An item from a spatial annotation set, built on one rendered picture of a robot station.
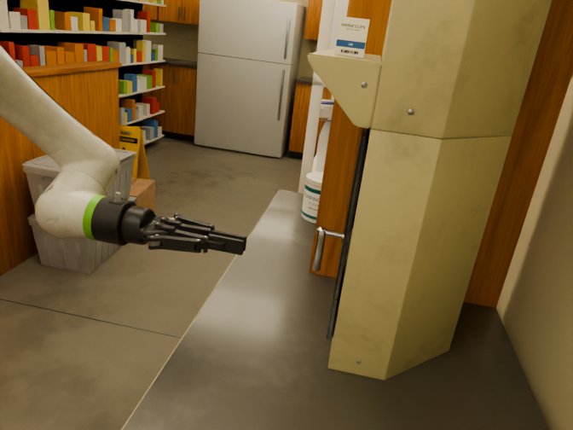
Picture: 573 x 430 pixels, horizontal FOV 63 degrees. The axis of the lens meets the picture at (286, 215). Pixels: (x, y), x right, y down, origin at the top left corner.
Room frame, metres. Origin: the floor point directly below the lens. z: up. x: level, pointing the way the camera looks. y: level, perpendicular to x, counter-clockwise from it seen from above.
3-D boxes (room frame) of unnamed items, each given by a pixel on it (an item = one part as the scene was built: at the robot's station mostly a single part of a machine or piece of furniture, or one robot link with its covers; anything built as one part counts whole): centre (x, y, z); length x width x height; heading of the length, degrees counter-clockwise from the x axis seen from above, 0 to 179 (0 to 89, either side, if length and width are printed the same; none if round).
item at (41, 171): (2.78, 1.29, 0.49); 0.60 x 0.42 x 0.33; 172
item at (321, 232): (0.80, -0.09, 1.17); 0.05 x 0.03 x 0.10; 82
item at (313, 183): (1.53, -0.12, 1.02); 0.13 x 0.13 x 0.15
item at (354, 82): (0.91, -0.08, 1.46); 0.32 x 0.11 x 0.10; 172
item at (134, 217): (0.85, 0.26, 1.14); 0.09 x 0.08 x 0.07; 82
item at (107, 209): (0.86, 0.34, 1.15); 0.09 x 0.06 x 0.12; 172
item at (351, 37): (0.86, -0.07, 1.54); 0.05 x 0.05 x 0.06; 84
